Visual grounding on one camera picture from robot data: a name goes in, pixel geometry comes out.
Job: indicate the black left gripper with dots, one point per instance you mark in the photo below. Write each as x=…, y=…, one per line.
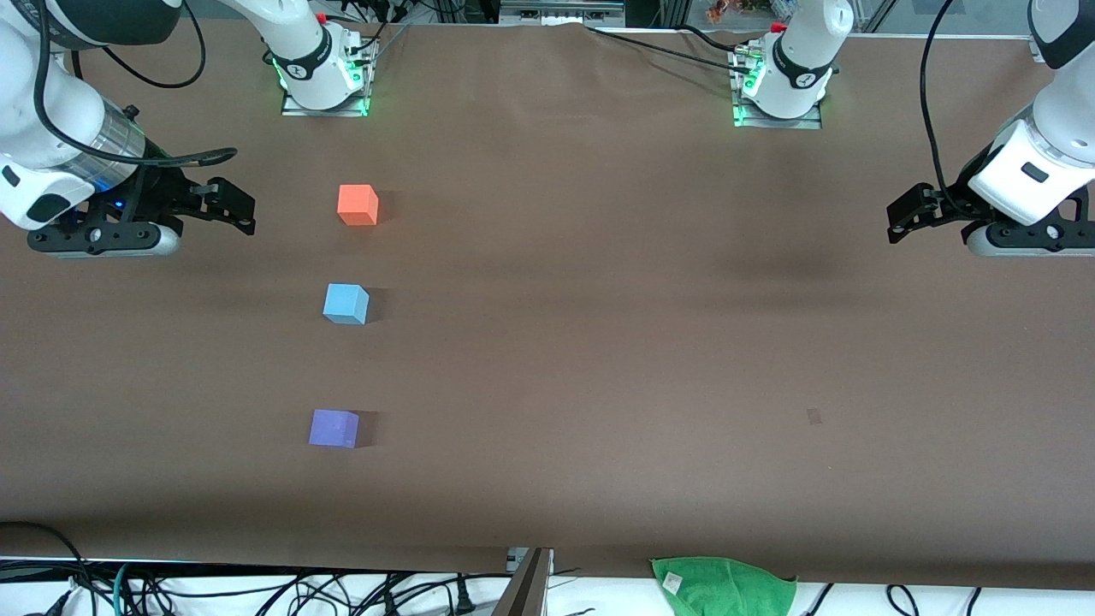
x=951, y=203

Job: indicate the blue foam block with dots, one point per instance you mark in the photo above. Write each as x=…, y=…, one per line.
x=346, y=305

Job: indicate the aluminium rail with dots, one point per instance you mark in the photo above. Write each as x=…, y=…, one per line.
x=556, y=13

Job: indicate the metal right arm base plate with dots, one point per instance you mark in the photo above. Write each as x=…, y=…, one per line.
x=291, y=108

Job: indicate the brown table cover sheet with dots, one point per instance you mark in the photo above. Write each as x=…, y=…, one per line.
x=547, y=385

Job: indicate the orange foam block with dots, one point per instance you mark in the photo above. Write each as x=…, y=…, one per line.
x=357, y=205

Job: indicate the green microfibre cloth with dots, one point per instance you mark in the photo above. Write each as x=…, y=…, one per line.
x=727, y=590

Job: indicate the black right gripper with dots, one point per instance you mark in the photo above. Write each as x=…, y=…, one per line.
x=164, y=193

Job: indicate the orange toy figure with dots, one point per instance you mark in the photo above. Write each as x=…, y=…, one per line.
x=720, y=10

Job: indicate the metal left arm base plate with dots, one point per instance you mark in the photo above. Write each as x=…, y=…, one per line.
x=808, y=124

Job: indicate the purple foam block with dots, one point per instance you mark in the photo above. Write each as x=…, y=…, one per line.
x=333, y=429

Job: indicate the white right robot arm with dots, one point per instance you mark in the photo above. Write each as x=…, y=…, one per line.
x=51, y=111

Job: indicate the aluminium profile bar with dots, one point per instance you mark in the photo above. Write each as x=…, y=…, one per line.
x=526, y=595

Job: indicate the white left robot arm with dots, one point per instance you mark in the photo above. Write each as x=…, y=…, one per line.
x=1044, y=162

